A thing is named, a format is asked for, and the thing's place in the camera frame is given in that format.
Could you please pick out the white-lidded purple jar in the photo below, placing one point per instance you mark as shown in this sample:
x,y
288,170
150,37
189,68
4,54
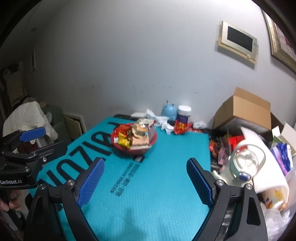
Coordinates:
x,y
183,113

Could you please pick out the yellow snack packet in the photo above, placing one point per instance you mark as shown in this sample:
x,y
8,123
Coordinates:
x,y
123,140

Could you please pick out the red foil bag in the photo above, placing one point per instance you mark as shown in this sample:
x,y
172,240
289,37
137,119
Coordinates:
x,y
234,141

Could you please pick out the person's left hand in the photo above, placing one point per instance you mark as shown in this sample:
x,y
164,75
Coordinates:
x,y
13,201

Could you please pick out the crumpled clear wrapper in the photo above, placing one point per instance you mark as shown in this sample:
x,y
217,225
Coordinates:
x,y
199,125

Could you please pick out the small red snack packet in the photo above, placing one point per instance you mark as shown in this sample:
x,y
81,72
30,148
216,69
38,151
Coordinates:
x,y
122,129

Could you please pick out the brown cardboard box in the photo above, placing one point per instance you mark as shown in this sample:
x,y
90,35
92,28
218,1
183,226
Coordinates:
x,y
245,109

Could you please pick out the blue deer-shaped humidifier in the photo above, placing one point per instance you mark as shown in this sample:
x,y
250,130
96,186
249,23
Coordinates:
x,y
170,111

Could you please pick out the white cloth pile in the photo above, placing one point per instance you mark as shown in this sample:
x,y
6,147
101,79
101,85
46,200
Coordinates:
x,y
27,117

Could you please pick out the white red triangular snack bag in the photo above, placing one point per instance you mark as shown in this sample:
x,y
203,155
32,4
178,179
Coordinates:
x,y
146,121

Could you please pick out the seaweed roll snack bag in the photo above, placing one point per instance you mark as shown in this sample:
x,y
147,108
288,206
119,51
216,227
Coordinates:
x,y
139,137

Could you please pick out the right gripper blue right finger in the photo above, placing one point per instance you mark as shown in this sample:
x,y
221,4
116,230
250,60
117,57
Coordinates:
x,y
202,180

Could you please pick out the crumpled white tissue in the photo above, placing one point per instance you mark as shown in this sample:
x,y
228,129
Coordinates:
x,y
161,121

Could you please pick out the red noodle snack packet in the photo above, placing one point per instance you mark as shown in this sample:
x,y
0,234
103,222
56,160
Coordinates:
x,y
181,128

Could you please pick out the framed flower picture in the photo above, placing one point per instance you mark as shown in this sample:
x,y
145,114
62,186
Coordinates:
x,y
281,49

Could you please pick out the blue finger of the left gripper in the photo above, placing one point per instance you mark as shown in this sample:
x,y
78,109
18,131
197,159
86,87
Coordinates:
x,y
33,134

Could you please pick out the wall intercom panel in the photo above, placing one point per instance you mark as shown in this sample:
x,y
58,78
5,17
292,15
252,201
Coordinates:
x,y
238,42

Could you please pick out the red plastic basket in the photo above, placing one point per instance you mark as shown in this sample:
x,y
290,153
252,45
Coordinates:
x,y
152,140

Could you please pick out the teal bubble mat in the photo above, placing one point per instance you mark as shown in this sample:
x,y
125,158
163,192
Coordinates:
x,y
138,198

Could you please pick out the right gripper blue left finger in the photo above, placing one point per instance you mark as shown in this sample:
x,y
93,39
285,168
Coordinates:
x,y
87,181

